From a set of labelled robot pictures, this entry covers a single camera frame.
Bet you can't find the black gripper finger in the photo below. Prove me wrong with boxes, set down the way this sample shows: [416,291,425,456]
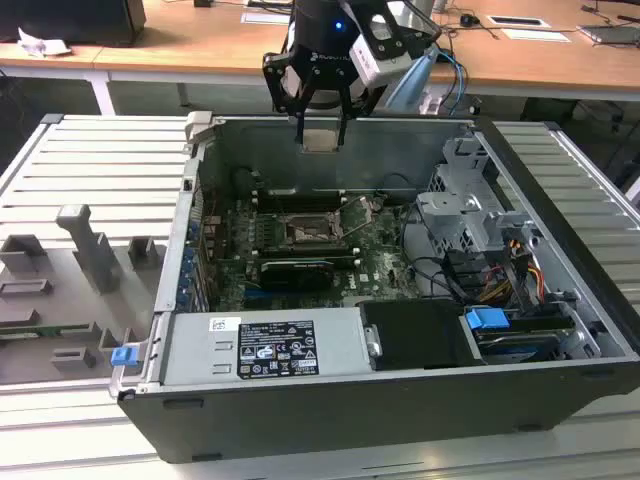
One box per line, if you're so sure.
[262,51,321,150]
[335,69,377,149]

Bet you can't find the silver-topped CPU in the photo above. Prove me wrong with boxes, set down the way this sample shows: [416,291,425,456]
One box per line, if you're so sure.
[302,128,341,153]

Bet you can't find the metal socket cover frame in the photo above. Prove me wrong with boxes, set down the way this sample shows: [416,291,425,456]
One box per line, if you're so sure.
[337,196,377,239]

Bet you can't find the CPU socket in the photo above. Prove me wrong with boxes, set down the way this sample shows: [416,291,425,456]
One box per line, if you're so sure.
[280,210,349,247]

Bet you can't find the white desk grommet plate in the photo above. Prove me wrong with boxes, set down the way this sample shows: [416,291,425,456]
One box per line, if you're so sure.
[240,10,292,26]
[488,14,551,29]

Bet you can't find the wooden desk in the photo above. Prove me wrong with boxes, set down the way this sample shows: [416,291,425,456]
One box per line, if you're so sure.
[0,0,640,116]

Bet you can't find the grey metal disk bay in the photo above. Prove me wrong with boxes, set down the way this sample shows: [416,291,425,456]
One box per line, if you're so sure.
[414,137,541,261]

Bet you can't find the green motherboard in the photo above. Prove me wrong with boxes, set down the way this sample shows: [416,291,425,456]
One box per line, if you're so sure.
[199,189,459,312]

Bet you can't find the black graphics card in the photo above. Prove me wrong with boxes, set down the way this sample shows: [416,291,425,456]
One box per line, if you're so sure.
[257,257,335,295]

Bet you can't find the white paper sheet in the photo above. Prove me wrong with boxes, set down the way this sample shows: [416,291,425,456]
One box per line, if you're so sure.
[501,27,575,43]

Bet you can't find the black computer tower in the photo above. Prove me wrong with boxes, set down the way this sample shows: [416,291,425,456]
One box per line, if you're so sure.
[0,0,147,49]

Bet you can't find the crumpled white paper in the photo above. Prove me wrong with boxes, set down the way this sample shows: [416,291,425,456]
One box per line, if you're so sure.
[16,27,72,57]

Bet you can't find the black plastic shroud box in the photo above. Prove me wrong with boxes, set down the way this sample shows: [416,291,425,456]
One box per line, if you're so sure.
[359,298,485,372]

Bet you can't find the hard disk in blue carrier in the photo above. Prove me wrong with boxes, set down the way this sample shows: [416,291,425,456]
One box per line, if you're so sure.
[463,305,581,364]

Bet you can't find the grey labelled power supply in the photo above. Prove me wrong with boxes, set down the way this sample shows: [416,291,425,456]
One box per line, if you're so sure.
[159,305,384,387]

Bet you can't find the grey parts rack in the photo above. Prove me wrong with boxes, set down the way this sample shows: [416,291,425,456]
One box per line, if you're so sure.
[0,203,169,386]

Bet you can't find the blue case latch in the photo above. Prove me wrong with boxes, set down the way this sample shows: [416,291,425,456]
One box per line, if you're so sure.
[110,345,139,369]

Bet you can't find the green RAM stick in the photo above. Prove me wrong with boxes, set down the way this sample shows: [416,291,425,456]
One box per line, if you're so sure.
[0,323,94,339]

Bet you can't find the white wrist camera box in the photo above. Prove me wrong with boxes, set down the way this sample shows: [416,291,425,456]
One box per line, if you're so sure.
[348,12,436,87]

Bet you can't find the blue cable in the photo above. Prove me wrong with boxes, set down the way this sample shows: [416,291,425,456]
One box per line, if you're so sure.
[433,45,470,114]

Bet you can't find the thick black wire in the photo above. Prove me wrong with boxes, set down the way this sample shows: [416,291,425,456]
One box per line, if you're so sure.
[399,204,481,306]

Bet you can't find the yellow and red wires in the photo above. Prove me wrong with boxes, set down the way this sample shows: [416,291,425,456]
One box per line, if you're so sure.
[478,238,547,307]

